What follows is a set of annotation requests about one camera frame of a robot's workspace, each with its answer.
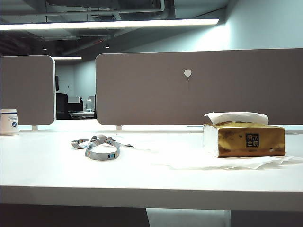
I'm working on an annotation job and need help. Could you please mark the small grey desk divider panel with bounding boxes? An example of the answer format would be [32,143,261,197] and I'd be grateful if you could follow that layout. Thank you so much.
[0,55,57,126]

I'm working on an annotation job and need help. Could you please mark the large grey desk divider panel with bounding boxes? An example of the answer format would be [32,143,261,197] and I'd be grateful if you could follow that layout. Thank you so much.
[95,48,303,126]

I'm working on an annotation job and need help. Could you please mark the white paper cup blue logo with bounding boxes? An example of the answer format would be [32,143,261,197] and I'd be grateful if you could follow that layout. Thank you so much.
[0,109,20,136]

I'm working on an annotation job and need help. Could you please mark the black office chair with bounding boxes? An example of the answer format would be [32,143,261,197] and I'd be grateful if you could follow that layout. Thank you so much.
[56,93,71,120]

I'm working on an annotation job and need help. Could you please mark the grey lanyard colourful letters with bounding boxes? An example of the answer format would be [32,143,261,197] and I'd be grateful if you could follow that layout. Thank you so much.
[71,134,122,161]

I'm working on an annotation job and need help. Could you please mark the large flat white tissue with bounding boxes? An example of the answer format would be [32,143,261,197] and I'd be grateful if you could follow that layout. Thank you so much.
[151,153,303,170]

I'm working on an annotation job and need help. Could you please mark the background white desk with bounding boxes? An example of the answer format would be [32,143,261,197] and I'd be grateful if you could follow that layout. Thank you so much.
[68,96,96,120]

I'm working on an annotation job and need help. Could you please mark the dark under-desk panel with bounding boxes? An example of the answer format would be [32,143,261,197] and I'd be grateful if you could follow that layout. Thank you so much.
[230,210,303,227]
[0,203,150,227]

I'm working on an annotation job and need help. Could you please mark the golden tissue pack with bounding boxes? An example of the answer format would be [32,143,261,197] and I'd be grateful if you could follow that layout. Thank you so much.
[203,120,286,158]

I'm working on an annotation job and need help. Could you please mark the long ceiling light strip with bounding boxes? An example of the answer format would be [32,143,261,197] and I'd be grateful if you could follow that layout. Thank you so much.
[0,18,220,31]

